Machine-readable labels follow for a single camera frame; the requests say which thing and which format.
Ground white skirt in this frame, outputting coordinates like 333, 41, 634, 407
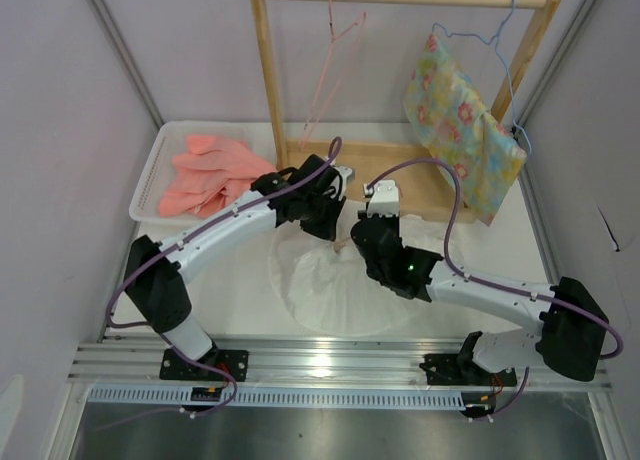
267, 212, 466, 336

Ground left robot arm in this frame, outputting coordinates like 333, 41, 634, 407
124, 155, 354, 380

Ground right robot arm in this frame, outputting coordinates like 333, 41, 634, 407
350, 212, 608, 385

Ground floral patterned skirt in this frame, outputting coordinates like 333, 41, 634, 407
403, 33, 527, 226

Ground pink clothes hanger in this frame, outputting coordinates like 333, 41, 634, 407
297, 0, 367, 150

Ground wooden clothes rack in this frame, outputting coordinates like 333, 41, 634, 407
250, 0, 562, 222

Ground pink garment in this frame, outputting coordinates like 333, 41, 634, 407
158, 134, 276, 218

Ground white plastic basket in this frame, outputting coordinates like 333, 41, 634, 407
129, 120, 276, 227

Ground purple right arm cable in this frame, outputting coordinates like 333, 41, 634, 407
362, 157, 625, 424

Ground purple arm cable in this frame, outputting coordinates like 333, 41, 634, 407
92, 136, 344, 429
362, 157, 625, 424

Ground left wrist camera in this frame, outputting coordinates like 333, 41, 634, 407
333, 165, 356, 187

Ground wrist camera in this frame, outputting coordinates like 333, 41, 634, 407
333, 165, 356, 187
363, 180, 400, 218

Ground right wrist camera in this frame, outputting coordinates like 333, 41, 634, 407
363, 180, 400, 218

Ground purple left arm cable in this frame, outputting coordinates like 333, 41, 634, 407
92, 136, 344, 429

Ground blue wire hanger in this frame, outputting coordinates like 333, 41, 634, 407
431, 0, 533, 155

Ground aluminium frame rail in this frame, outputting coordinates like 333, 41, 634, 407
67, 332, 614, 396

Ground white slotted cable duct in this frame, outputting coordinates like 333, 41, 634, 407
88, 384, 465, 411

